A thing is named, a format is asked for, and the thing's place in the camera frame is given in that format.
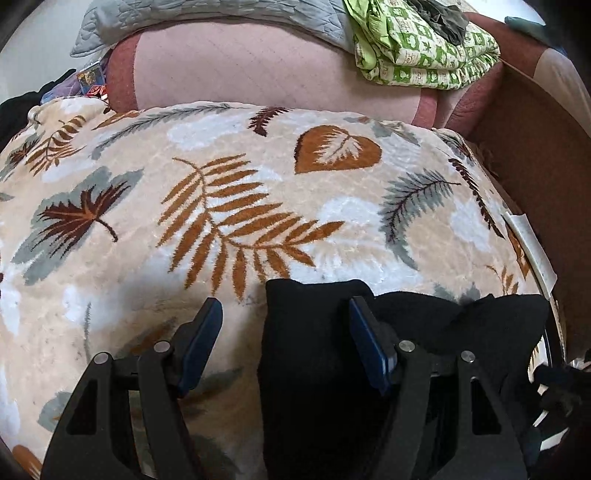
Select grey quilted blanket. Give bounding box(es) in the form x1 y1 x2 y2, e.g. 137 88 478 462
69 0 357 59

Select green patterned cloth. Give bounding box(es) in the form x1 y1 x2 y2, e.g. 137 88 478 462
342 0 502 92

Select leaf print fleece blanket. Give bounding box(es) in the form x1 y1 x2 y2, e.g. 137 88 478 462
0 99 560 480

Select black cloth pile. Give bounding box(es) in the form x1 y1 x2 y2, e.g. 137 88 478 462
0 68 78 140

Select pink quilted mattress cover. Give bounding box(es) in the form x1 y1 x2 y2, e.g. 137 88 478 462
107 11 509 140

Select colourful printed box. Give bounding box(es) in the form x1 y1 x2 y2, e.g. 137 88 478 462
75 66 110 101

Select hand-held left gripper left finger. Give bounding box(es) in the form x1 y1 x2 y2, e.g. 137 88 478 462
41 296 225 480

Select white plastic strip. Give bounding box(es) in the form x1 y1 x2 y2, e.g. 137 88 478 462
505 211 560 297

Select dark grey garment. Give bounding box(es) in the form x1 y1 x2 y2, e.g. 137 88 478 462
406 0 470 47

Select teal cloth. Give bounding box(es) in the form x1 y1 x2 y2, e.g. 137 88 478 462
505 15 537 34

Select purple cloth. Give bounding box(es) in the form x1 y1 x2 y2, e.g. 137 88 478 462
41 75 82 103

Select black pants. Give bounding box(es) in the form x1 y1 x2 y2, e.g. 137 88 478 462
257 277 553 480

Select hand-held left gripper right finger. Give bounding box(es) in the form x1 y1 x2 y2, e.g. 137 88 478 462
348 296 528 480

